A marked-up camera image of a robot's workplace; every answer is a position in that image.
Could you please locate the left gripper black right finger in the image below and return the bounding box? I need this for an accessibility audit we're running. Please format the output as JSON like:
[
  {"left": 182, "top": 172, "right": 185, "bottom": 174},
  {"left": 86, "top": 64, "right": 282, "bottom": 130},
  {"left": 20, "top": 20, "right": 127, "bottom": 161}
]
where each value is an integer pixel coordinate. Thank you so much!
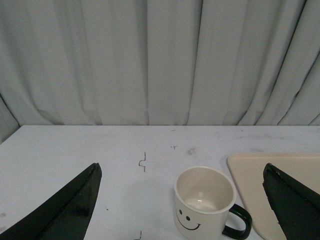
[{"left": 262, "top": 163, "right": 320, "bottom": 240}]

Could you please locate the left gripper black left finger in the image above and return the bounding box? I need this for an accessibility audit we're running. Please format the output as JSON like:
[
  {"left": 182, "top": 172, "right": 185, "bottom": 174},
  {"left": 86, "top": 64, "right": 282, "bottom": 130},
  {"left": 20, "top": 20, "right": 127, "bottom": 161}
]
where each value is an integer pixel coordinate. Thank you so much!
[{"left": 0, "top": 163, "right": 102, "bottom": 240}]

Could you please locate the cream smiley mug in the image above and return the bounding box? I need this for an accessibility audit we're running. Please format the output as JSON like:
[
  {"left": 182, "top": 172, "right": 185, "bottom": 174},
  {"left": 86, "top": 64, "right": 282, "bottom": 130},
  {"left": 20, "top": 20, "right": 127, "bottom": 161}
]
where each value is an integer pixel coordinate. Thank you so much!
[{"left": 174, "top": 166, "right": 253, "bottom": 240}]

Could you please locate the beige square plate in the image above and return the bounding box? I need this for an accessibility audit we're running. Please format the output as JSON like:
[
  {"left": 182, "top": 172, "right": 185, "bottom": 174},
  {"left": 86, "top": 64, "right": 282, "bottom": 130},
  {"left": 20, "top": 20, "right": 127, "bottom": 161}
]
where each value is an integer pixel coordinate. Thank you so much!
[{"left": 227, "top": 152, "right": 320, "bottom": 240}]

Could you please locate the grey-white curtain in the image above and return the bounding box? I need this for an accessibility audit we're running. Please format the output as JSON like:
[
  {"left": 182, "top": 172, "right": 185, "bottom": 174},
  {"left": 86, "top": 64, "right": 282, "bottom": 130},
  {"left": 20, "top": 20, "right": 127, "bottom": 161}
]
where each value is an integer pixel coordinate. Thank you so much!
[{"left": 0, "top": 0, "right": 320, "bottom": 141}]

